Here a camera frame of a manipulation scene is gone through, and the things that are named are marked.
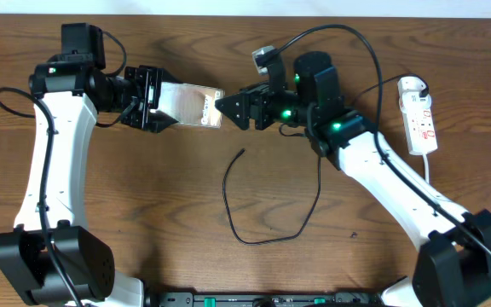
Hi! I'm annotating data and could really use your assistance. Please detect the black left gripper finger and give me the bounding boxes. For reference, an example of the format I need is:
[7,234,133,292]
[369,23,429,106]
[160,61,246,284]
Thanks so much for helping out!
[149,109,177,133]
[159,68,182,84]

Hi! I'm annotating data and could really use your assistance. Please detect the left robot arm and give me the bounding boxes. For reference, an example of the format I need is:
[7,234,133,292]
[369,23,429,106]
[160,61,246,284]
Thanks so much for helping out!
[0,23,174,306]

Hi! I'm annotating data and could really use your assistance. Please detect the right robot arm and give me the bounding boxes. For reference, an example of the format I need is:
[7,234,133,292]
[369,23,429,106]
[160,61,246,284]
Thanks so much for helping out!
[216,51,491,306]

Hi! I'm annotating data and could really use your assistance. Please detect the white USB charger adapter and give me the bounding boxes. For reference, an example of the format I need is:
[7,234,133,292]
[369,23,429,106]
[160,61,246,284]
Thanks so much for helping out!
[399,92,432,113]

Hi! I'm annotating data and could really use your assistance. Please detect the white power strip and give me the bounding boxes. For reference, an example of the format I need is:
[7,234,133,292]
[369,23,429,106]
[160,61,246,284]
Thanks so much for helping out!
[397,76,438,155]

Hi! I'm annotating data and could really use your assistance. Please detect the black charger cable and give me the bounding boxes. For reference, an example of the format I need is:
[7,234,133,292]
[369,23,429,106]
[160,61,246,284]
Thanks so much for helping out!
[222,72,430,246]

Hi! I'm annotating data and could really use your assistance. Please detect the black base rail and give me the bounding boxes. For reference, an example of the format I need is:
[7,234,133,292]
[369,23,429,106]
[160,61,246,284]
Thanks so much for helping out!
[143,292,384,307]

